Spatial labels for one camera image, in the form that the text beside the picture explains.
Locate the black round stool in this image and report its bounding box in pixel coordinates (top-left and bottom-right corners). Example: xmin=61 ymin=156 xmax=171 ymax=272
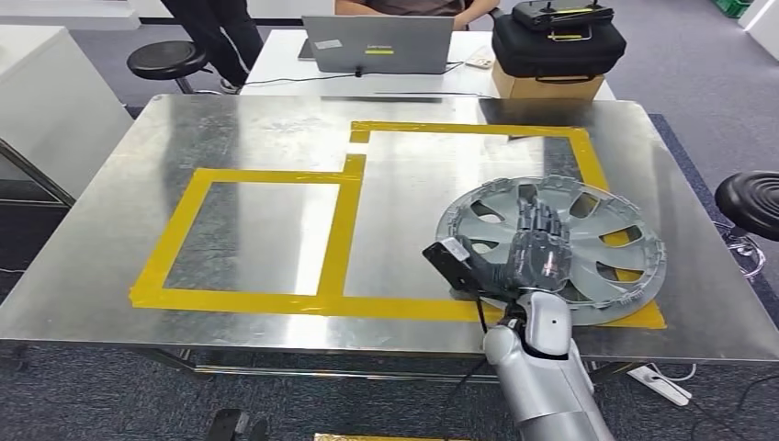
xmin=126 ymin=40 xmax=214 ymax=96

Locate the silver wheel hubcap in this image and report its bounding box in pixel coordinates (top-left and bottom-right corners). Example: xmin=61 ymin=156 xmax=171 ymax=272
xmin=435 ymin=175 xmax=668 ymax=327

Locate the white power cable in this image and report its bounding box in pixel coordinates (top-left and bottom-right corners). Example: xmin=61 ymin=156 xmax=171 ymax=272
xmin=650 ymin=363 xmax=698 ymax=383

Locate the green plastic crate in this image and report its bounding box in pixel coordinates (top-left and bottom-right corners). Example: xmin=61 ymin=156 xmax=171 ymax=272
xmin=712 ymin=0 xmax=754 ymax=19

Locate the white table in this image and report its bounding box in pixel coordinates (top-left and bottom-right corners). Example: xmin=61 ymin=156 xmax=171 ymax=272
xmin=0 ymin=25 xmax=135 ymax=205

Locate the dark grey robot left leg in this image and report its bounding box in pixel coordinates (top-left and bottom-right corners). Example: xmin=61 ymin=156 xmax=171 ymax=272
xmin=207 ymin=409 xmax=269 ymax=441

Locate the black carry case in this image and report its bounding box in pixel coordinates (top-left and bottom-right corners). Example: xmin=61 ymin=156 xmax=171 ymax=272
xmin=491 ymin=12 xmax=628 ymax=84

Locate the white power strip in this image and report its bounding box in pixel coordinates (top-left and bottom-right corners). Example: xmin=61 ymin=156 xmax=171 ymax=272
xmin=627 ymin=365 xmax=694 ymax=408

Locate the black ribbed-seat stool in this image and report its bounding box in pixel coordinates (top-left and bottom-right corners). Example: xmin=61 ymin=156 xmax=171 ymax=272
xmin=713 ymin=170 xmax=779 ymax=281

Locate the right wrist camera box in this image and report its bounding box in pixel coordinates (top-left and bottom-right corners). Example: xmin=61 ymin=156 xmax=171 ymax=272
xmin=421 ymin=235 xmax=488 ymax=297

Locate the black laptop cable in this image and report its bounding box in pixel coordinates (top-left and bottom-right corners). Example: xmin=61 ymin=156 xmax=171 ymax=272
xmin=242 ymin=65 xmax=367 ymax=87

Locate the stainless steel workbench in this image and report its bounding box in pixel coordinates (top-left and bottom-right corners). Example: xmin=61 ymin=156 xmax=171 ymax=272
xmin=0 ymin=93 xmax=779 ymax=386

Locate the thin black controller cable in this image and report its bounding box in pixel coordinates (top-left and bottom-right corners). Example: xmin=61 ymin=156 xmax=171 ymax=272
xmin=687 ymin=371 xmax=779 ymax=441

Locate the white desk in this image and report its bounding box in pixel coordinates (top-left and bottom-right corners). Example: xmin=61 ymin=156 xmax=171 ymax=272
xmin=240 ymin=28 xmax=615 ymax=102

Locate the cardboard box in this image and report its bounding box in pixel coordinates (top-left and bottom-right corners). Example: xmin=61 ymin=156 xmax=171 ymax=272
xmin=491 ymin=61 xmax=606 ymax=102

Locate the person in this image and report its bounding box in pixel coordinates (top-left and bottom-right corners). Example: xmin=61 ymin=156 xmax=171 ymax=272
xmin=159 ymin=0 xmax=265 ymax=96
xmin=333 ymin=0 xmax=502 ymax=30

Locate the grey laptop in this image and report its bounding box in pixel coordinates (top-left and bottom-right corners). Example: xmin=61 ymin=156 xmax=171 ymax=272
xmin=298 ymin=15 xmax=457 ymax=76

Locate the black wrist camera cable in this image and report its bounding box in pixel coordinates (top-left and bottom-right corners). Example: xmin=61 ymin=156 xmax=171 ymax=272
xmin=446 ymin=291 xmax=490 ymax=397

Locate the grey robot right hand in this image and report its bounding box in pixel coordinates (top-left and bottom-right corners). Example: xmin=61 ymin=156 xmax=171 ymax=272
xmin=469 ymin=194 xmax=574 ymax=295

